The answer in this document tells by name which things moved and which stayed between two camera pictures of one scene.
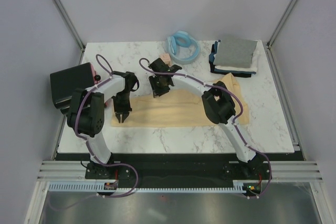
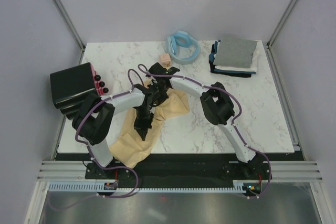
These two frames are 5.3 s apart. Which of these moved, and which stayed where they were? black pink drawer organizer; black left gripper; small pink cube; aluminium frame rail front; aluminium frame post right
Moved: black left gripper
Stayed: aluminium frame post right; black pink drawer organizer; aluminium frame rail front; small pink cube
